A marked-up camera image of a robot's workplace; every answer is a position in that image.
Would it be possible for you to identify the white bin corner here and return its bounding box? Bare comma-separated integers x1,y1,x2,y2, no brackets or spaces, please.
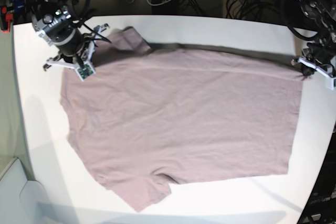
1,158,53,223

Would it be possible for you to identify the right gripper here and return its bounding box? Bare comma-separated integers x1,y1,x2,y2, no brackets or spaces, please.
56,34,111,63

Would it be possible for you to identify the pink t-shirt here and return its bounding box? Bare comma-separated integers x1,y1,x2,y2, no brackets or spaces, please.
60,28,303,211

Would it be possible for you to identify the red and black clamp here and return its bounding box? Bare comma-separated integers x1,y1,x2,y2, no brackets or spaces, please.
1,5,14,33

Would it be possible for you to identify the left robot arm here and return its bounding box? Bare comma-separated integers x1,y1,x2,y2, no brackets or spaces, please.
280,0,335,86

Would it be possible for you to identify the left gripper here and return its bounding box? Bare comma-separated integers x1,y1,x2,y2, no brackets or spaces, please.
301,42,335,78

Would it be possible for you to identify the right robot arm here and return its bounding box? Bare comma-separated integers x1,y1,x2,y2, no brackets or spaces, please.
27,0,109,65

